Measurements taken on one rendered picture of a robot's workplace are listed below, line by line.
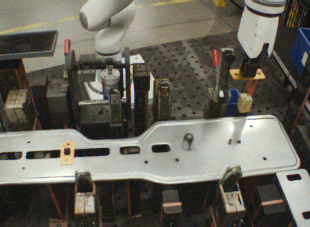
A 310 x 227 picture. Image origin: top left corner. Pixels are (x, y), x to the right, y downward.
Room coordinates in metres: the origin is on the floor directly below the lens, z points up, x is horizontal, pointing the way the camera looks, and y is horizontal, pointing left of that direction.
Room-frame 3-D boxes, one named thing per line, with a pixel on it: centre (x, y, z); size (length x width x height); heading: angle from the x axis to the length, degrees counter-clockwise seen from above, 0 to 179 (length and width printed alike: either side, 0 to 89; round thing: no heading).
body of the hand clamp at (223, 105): (0.78, -0.21, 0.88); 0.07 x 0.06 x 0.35; 8
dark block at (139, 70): (0.80, 0.04, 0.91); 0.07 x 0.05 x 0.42; 8
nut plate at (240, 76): (0.62, -0.22, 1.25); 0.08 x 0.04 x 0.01; 98
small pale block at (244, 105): (0.75, -0.29, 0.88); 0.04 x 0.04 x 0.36; 8
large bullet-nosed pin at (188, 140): (0.60, -0.10, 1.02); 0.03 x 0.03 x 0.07
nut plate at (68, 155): (0.56, 0.23, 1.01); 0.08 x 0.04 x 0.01; 7
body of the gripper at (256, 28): (0.62, -0.22, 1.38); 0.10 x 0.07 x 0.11; 8
